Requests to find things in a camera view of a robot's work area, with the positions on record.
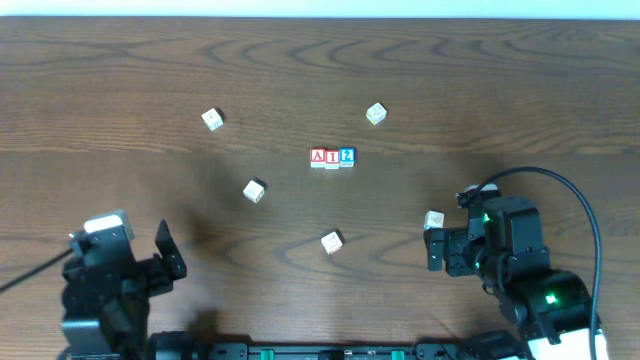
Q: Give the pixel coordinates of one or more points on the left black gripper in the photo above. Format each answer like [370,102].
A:
[151,273]

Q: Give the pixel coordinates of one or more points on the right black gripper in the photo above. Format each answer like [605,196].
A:
[451,251]

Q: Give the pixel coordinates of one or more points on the blue number 2 block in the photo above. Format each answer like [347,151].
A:
[347,157]

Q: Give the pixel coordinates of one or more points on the red letter I block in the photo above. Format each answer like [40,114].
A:
[332,159]

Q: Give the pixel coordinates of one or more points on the red letter A block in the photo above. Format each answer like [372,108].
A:
[317,157]

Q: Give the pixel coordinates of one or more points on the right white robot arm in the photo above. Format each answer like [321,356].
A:
[544,306]

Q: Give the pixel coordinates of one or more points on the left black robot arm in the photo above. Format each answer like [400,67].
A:
[107,344]

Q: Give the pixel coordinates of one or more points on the white block blue edge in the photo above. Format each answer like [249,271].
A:
[434,219]

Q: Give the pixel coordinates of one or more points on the white block lower centre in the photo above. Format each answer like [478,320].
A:
[332,242]

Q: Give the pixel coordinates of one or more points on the white block upper right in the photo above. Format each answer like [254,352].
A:
[376,113]

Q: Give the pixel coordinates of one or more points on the white block upper left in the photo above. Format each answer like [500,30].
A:
[213,119]

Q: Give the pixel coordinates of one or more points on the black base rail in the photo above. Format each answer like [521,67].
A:
[185,346]

